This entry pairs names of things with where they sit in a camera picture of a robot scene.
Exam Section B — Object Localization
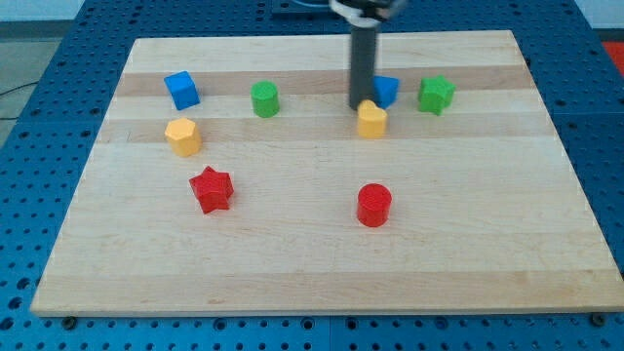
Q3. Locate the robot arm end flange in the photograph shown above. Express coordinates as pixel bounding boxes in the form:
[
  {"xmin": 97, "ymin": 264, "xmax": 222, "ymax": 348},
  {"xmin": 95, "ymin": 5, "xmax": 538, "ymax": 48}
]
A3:
[{"xmin": 329, "ymin": 0, "xmax": 409, "ymax": 28}]

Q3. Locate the red star block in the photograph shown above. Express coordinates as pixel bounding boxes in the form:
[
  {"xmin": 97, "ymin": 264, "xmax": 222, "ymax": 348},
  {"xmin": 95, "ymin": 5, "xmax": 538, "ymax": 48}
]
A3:
[{"xmin": 189, "ymin": 167, "xmax": 234, "ymax": 215}]

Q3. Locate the yellow hexagon block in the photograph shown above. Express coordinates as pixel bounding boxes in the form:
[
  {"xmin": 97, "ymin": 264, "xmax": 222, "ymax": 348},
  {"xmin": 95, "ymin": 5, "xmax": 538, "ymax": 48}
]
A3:
[{"xmin": 165, "ymin": 118, "xmax": 203, "ymax": 157}]

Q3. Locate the green star block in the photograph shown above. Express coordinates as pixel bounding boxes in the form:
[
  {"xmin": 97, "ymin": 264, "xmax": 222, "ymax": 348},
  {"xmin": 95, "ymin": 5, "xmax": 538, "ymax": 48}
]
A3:
[{"xmin": 417, "ymin": 75, "xmax": 456, "ymax": 115}]

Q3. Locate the red cylinder block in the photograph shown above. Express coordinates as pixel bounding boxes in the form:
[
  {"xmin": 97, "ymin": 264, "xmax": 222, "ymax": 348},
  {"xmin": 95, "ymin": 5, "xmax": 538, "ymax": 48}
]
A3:
[{"xmin": 356, "ymin": 183, "xmax": 392, "ymax": 227}]

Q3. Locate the wooden board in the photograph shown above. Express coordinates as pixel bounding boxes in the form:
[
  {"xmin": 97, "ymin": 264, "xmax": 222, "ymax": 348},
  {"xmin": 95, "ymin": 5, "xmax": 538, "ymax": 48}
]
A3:
[{"xmin": 31, "ymin": 30, "xmax": 623, "ymax": 318}]

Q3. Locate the yellow heart block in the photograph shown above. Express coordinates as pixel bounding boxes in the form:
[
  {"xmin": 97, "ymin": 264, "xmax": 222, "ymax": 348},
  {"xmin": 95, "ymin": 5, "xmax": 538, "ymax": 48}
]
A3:
[{"xmin": 357, "ymin": 99, "xmax": 388, "ymax": 138}]

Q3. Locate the green cylinder block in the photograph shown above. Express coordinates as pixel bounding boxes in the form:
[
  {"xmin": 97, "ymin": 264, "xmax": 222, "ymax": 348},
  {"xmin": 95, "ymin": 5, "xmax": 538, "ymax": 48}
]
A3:
[{"xmin": 251, "ymin": 81, "xmax": 280, "ymax": 118}]

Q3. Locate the blue triangle block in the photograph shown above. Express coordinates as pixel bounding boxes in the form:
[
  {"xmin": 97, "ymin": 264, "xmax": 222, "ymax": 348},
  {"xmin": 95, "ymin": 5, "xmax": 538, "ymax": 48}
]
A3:
[{"xmin": 373, "ymin": 76, "xmax": 400, "ymax": 108}]

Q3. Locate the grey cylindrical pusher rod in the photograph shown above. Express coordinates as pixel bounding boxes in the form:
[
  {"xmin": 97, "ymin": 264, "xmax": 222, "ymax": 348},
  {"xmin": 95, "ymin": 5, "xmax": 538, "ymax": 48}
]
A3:
[{"xmin": 349, "ymin": 25, "xmax": 377, "ymax": 110}]

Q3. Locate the blue cube block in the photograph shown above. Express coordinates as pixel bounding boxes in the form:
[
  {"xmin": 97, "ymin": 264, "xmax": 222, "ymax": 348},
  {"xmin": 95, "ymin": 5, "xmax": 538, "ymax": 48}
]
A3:
[{"xmin": 164, "ymin": 71, "xmax": 200, "ymax": 110}]

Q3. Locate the black cable on floor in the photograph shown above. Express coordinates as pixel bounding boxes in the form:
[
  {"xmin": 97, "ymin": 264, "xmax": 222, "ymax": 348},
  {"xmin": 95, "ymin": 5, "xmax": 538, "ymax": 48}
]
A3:
[{"xmin": 0, "ymin": 81, "xmax": 38, "ymax": 121}]

